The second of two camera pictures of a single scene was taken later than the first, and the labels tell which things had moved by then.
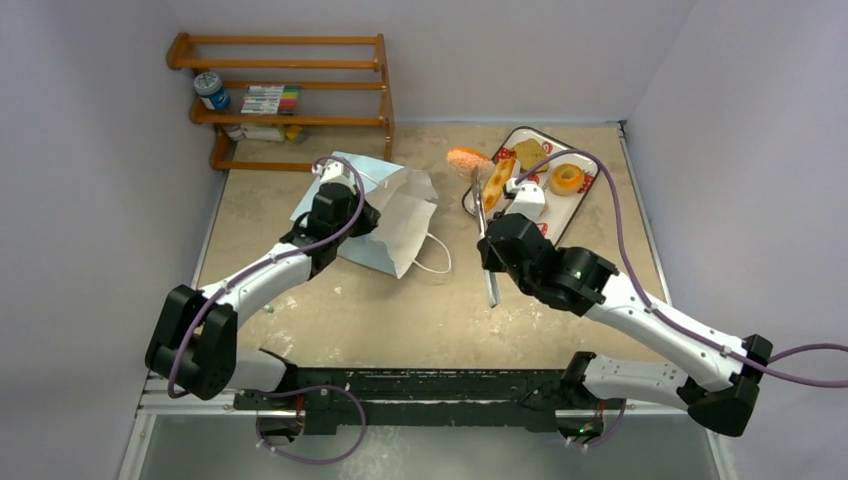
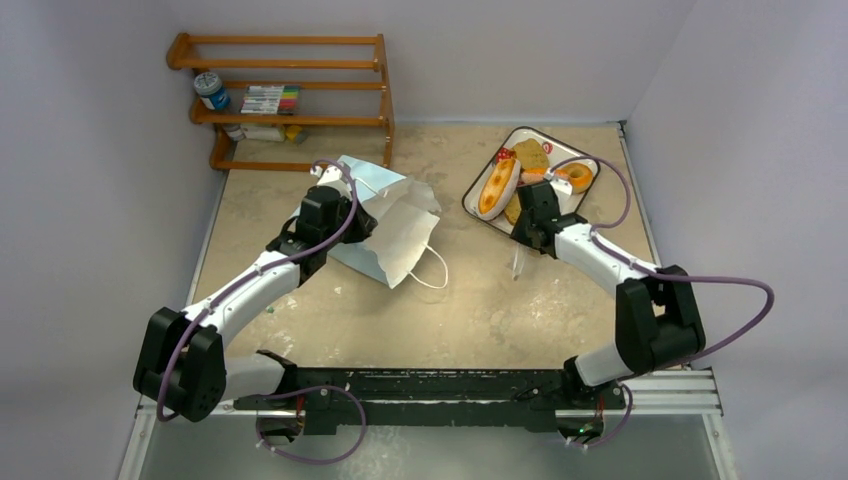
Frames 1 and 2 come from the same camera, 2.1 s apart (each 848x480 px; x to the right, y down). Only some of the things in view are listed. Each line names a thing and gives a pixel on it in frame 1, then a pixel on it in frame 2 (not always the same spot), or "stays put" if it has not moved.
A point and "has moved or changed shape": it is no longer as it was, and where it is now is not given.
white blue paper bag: x=404 y=199 has moved or changed shape
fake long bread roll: x=496 y=183 stays put
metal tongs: x=492 y=280 has moved or changed shape
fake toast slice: x=528 y=153 stays put
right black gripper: x=494 y=245 to x=538 y=198
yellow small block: x=292 y=132 stays put
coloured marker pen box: x=271 y=99 stays put
